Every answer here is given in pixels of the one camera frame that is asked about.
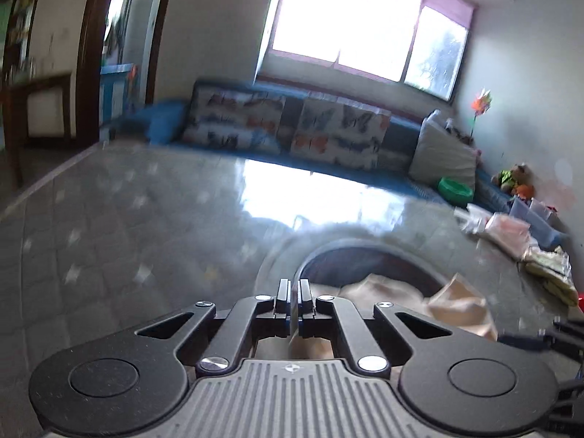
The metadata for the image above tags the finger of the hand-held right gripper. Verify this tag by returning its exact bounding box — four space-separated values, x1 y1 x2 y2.
497 331 555 352

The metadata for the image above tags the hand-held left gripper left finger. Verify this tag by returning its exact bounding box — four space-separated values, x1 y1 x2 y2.
135 278 293 377

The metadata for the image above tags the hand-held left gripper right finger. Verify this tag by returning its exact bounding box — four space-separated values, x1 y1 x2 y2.
296 278 461 376

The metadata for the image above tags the clear bag with yellow cloth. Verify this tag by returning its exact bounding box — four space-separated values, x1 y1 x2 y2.
522 245 581 307

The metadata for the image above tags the clear bag with pink cloth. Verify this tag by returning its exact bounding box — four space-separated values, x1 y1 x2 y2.
455 204 532 258

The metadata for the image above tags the clear plastic storage box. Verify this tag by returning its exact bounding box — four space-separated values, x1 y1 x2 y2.
510 197 569 243

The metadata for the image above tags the grey quilted star mat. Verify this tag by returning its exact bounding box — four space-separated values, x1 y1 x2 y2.
0 139 584 425

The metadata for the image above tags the plush toy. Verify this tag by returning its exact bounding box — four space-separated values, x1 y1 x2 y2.
492 163 535 198

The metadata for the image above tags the green plastic bowl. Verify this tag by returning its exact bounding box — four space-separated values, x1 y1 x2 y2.
437 176 475 203

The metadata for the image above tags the square butterfly print cushion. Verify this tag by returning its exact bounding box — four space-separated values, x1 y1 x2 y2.
289 95 392 170

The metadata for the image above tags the wide butterfly print cushion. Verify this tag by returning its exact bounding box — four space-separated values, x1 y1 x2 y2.
181 83 287 154

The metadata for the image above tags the grey pillow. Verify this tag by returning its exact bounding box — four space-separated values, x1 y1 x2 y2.
408 110 478 192

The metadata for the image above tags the blue sofa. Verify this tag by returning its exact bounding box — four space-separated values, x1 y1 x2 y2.
103 80 512 206

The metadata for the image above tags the colourful pinwheel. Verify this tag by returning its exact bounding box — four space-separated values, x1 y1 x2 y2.
467 88 496 141

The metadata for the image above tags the blue cabinet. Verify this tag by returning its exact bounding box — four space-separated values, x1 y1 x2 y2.
99 64 138 117

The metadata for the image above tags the window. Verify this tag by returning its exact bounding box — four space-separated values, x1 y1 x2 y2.
254 0 478 102

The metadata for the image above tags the dark wooden side table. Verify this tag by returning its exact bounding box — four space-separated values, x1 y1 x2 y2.
0 70 74 189

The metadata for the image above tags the wooden shelf with items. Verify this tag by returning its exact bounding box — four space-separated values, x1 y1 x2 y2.
0 0 41 87

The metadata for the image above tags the dark wooden door frame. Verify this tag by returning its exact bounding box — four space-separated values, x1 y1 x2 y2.
74 0 180 147

